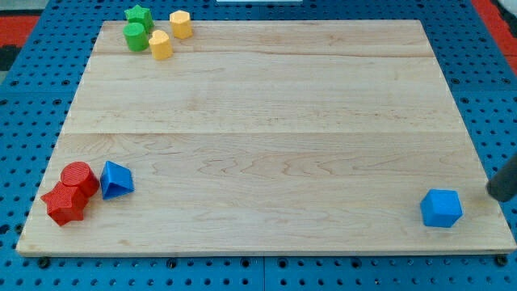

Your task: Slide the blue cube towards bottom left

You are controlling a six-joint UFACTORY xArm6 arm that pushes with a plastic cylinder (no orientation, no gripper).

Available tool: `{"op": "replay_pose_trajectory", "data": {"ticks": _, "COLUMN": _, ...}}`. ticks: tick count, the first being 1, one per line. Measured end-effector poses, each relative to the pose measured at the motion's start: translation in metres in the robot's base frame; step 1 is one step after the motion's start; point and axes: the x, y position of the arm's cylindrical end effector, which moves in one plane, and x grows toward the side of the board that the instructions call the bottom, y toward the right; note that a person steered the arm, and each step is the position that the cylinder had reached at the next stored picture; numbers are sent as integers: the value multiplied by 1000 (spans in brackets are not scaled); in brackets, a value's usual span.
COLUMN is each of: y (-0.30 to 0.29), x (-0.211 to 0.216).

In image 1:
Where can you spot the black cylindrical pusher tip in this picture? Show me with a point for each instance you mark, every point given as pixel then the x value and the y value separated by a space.
pixel 502 186

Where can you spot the blue cube block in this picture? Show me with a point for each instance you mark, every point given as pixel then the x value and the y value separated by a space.
pixel 441 208

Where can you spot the light wooden board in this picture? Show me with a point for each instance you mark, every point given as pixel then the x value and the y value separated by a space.
pixel 283 138

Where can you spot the yellow hexagon block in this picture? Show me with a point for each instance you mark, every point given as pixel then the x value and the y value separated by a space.
pixel 180 22

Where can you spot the yellow heart block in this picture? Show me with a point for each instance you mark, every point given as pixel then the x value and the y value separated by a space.
pixel 160 45

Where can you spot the blue triangular prism block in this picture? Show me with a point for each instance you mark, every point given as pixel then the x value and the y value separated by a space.
pixel 115 180

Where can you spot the green cylinder block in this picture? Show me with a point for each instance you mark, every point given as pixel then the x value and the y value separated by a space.
pixel 136 37

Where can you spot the green star block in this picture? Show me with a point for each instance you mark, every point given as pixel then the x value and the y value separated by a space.
pixel 141 15

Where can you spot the red cylinder block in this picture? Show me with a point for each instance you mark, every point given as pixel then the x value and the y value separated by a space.
pixel 79 174

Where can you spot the red star block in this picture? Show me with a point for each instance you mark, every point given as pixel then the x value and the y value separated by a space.
pixel 65 203

